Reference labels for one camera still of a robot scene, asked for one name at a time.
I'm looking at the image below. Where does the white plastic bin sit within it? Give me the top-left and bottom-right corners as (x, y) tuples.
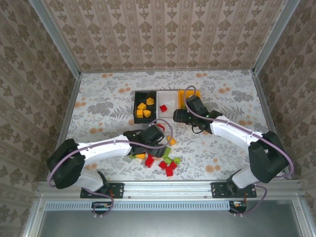
(156, 90), (181, 119)

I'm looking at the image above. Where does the black plastic bin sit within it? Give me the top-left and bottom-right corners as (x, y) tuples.
(133, 90), (158, 124)

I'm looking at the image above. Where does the orange plastic bin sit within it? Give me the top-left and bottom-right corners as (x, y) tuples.
(178, 89), (202, 111)

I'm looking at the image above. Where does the black controller board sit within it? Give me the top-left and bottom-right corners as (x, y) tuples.
(229, 201), (247, 213)
(91, 201), (112, 214)

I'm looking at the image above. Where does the grey metal sheet panel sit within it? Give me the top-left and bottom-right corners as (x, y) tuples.
(21, 198), (316, 237)

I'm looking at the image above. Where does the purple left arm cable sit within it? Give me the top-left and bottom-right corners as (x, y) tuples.
(46, 118), (174, 218)

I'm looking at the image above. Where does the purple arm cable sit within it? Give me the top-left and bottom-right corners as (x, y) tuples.
(46, 118), (174, 218)
(184, 85), (295, 218)

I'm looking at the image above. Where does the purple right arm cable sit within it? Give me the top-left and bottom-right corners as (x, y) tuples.
(184, 85), (295, 218)

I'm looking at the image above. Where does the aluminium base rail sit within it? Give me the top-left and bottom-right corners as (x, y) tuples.
(36, 180), (303, 200)

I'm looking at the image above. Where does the grey slotted cable duct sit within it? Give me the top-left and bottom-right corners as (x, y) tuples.
(43, 199), (234, 212)

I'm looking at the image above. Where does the aluminium table side rail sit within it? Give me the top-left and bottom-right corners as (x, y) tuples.
(251, 70), (292, 180)
(46, 73), (82, 182)

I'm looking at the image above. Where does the aluminium upright frame post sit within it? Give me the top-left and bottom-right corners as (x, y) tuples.
(252, 0), (301, 75)
(29, 0), (82, 79)

